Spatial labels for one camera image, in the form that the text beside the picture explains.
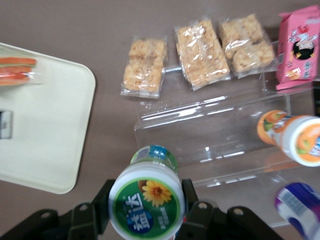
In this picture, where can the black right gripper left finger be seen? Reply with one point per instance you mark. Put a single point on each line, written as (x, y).
(82, 222)

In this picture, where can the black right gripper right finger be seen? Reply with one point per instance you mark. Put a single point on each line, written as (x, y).
(207, 222)

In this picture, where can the green gum bottle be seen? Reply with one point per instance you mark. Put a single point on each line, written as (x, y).
(147, 200)

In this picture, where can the blue gum bottle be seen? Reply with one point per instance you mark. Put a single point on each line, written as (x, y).
(300, 210)

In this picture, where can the cream plastic tray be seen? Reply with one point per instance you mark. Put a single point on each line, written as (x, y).
(50, 125)

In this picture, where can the orange gum bottle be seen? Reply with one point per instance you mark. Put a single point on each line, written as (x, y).
(290, 137)

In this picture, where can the clear acrylic step display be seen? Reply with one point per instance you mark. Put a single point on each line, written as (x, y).
(212, 140)

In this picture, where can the black flat snack packet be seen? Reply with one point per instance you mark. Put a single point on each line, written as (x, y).
(5, 125)

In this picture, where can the small black snack box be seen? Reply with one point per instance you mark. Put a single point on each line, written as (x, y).
(317, 100)

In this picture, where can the wrapped triangle sandwich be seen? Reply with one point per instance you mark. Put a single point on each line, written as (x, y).
(17, 71)

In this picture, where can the wrapped rice crispy bar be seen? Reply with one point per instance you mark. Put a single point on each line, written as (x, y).
(201, 53)
(246, 46)
(145, 66)

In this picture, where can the pink snack packet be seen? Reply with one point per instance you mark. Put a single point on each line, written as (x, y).
(298, 50)

